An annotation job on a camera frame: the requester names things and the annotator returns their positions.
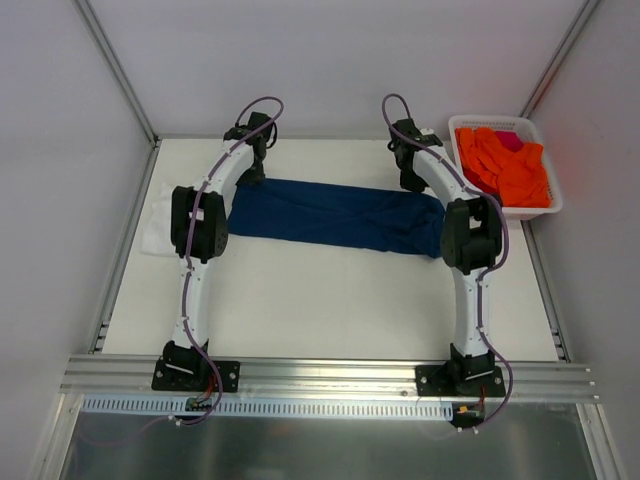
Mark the aluminium mounting rail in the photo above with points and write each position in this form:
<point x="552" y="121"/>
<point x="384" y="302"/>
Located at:
<point x="546" y="382"/>

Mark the pink t-shirt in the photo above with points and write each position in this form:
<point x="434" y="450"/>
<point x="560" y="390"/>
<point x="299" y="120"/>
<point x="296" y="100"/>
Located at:
<point x="509" y="140"/>

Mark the white plastic laundry basket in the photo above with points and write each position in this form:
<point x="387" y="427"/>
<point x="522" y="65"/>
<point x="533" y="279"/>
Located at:
<point x="527" y="132"/>

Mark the slotted white cable duct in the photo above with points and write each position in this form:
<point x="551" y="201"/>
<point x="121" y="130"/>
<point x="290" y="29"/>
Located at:
<point x="263" y="407"/>

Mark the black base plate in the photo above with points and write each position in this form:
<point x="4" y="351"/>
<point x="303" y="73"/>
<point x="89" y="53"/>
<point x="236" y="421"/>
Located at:
<point x="225" y="375"/>
<point x="435" y="380"/>

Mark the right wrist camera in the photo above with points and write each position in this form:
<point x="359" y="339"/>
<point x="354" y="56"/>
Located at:
<point x="430" y="137"/>

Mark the orange t-shirt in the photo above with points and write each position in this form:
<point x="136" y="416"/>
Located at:
<point x="519" y="179"/>

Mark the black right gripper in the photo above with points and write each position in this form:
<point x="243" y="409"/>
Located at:
<point x="412" y="179"/>

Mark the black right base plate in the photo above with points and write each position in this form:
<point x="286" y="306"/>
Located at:
<point x="435" y="380"/>

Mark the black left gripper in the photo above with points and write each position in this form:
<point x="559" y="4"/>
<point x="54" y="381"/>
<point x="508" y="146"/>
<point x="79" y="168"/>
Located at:
<point x="252" y="173"/>

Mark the blue printed t-shirt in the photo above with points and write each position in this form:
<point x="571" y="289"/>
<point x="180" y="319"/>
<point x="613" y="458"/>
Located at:
<point x="337" y="215"/>

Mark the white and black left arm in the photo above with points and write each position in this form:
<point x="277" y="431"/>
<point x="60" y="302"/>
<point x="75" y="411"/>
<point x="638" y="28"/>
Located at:
<point x="199" y="233"/>

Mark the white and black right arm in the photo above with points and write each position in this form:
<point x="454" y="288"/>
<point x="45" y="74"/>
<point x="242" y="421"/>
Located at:
<point x="470" y="243"/>

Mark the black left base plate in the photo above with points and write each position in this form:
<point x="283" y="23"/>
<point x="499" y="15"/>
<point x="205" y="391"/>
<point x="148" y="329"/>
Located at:
<point x="225" y="375"/>

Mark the white folded t-shirt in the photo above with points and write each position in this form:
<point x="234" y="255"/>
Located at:
<point x="156" y="240"/>

